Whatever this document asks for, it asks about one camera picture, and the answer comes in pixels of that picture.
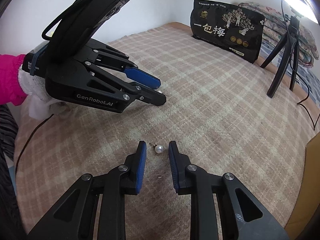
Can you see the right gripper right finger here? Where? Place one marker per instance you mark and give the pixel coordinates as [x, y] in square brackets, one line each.
[221, 202]

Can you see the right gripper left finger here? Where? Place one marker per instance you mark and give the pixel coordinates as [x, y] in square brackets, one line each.
[94, 200]

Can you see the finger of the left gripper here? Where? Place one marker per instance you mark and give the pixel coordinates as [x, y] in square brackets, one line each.
[148, 95]
[142, 77]

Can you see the white pearl earring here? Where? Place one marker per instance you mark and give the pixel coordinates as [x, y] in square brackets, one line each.
[158, 149]

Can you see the pink sleeve forearm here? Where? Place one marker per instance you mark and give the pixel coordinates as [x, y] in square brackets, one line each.
[11, 91]

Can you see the left hand white glove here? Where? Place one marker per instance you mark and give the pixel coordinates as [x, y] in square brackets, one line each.
[41, 105]

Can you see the brown cardboard box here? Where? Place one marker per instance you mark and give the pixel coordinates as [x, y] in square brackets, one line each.
[306, 210]

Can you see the pink plaid blanket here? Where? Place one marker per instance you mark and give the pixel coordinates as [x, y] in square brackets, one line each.
[217, 111]

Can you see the black snack bag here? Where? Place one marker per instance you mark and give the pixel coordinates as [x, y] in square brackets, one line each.
[229, 27]

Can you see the folded floral quilts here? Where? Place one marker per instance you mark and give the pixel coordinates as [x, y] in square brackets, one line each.
[274, 29]

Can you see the blue checked bed sheet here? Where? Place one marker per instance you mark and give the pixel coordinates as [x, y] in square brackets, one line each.
[306, 79]

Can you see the black tripod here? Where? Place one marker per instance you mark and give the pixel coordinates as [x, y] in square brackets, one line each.
[290, 43]

